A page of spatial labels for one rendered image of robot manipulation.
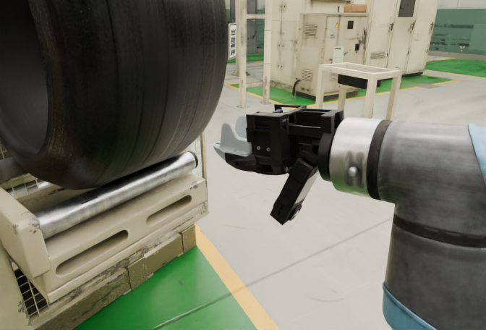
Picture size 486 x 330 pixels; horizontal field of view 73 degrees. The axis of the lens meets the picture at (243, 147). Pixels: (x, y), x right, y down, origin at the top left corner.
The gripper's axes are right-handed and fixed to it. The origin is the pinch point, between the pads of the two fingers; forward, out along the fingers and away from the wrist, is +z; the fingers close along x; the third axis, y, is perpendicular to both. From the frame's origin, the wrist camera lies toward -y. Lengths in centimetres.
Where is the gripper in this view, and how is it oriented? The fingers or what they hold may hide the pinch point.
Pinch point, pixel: (221, 150)
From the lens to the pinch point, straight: 52.7
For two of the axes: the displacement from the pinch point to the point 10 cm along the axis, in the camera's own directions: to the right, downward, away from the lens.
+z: -7.8, -1.2, 6.2
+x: -6.2, 2.9, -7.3
